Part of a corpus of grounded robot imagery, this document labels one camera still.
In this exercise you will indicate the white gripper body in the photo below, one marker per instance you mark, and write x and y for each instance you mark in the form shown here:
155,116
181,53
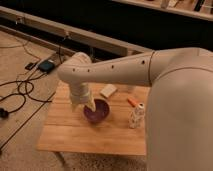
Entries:
80,93

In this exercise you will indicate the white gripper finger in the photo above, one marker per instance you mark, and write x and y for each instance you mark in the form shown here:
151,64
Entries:
74,107
91,105

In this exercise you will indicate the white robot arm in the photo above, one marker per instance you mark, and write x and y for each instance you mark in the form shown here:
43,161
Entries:
179,111

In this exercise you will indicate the white sponge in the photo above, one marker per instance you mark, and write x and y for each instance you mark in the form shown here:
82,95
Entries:
108,90

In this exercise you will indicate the purple bowl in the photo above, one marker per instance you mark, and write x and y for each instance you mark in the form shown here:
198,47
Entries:
101,112

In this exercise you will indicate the black power adapter box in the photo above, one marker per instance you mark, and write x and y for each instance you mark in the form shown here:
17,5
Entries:
46,66

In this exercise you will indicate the wooden table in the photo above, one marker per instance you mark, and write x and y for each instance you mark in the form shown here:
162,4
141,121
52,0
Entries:
68,131

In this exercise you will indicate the white patterned bottle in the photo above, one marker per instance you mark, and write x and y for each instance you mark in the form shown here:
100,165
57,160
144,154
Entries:
137,115

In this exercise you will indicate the small black device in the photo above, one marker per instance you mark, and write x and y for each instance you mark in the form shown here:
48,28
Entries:
30,66

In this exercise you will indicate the black plug on floor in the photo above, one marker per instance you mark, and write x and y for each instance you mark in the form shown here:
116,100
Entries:
3,113

